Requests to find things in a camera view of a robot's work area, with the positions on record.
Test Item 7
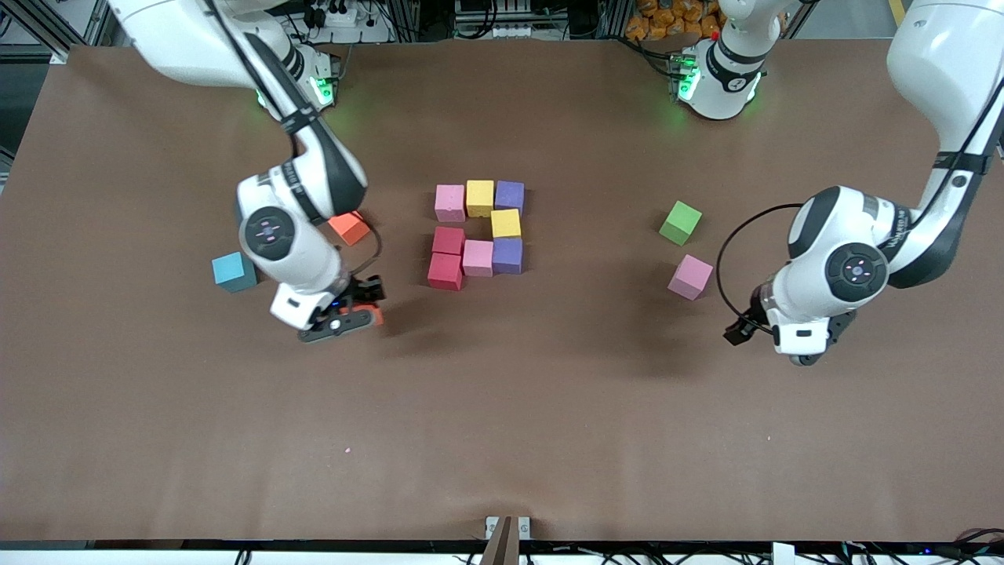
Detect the dented pink foam cube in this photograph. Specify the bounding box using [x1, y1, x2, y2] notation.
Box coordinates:
[435, 184, 467, 224]

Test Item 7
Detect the purple foam cube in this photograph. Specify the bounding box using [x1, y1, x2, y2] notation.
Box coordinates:
[492, 237, 524, 275]
[494, 180, 526, 217]

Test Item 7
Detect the blue foam cube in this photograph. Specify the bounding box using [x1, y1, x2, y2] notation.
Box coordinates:
[211, 251, 258, 293]

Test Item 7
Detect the green foam cube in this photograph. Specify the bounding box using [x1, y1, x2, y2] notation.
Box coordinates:
[659, 200, 703, 246]

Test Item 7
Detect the brown table cover sheet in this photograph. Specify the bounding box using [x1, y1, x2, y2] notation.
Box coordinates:
[0, 38, 1004, 544]

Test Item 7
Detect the white vented device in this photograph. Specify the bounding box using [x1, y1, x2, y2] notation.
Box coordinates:
[451, 0, 544, 40]

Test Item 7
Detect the brown wooden stick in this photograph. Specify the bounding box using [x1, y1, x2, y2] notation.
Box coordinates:
[478, 516, 525, 565]

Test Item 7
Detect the bag of orange items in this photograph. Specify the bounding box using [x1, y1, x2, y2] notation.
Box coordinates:
[625, 0, 722, 42]

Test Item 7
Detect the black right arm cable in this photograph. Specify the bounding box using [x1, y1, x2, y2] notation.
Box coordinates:
[204, 0, 384, 277]

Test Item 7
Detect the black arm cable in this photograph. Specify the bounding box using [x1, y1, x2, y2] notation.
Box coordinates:
[204, 0, 384, 277]
[715, 78, 1004, 319]

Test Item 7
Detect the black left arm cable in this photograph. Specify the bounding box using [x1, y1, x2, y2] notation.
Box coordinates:
[715, 78, 1004, 319]

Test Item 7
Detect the small metal bracket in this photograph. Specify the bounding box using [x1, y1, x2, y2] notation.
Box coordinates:
[485, 516, 532, 542]

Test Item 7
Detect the aluminium frame profile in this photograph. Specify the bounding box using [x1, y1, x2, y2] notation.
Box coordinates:
[0, 0, 73, 65]

